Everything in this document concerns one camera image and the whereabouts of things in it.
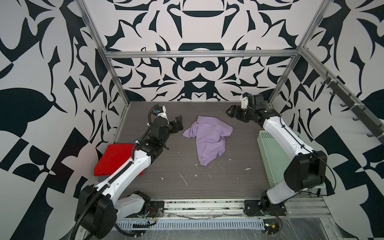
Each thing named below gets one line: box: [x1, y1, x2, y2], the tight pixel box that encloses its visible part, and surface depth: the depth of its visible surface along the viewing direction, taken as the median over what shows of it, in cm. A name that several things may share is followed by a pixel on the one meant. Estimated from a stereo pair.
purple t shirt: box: [182, 116, 234, 166], surface depth 98 cm
